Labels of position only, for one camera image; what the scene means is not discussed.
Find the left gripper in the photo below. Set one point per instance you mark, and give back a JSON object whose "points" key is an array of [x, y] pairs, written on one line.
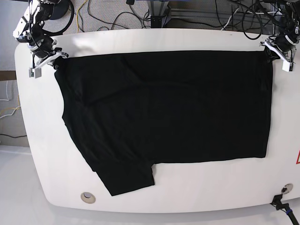
{"points": [[283, 47]]}

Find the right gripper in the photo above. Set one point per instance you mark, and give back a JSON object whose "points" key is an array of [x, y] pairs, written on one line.
{"points": [[43, 52]]}

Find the black T-shirt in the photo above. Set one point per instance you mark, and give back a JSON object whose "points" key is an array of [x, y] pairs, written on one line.
{"points": [[127, 112]]}

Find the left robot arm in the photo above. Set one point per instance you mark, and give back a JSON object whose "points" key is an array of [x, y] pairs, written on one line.
{"points": [[285, 17]]}

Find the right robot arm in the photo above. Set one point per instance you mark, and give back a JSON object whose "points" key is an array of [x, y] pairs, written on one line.
{"points": [[30, 30]]}

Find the red warning triangle sticker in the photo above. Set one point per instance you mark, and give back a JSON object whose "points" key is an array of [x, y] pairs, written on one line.
{"points": [[298, 158]]}

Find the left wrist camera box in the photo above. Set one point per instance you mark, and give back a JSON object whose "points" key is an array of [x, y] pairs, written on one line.
{"points": [[287, 66]]}

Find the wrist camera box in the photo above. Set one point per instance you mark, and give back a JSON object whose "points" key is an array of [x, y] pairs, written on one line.
{"points": [[287, 66], [35, 73]]}

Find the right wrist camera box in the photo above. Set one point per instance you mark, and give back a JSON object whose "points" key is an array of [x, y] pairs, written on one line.
{"points": [[35, 73]]}

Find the aluminium frame column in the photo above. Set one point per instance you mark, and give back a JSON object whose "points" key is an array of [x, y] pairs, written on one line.
{"points": [[160, 13]]}

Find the right table cable grommet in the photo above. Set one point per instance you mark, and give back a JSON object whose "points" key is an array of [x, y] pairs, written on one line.
{"points": [[287, 188]]}

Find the table cable grommet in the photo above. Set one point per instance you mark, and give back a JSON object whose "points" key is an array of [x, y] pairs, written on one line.
{"points": [[287, 188], [88, 198]]}

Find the left table cable grommet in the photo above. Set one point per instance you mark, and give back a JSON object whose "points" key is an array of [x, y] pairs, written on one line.
{"points": [[88, 198]]}

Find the black clamp with cable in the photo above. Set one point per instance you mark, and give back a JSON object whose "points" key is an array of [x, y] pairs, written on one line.
{"points": [[276, 202]]}

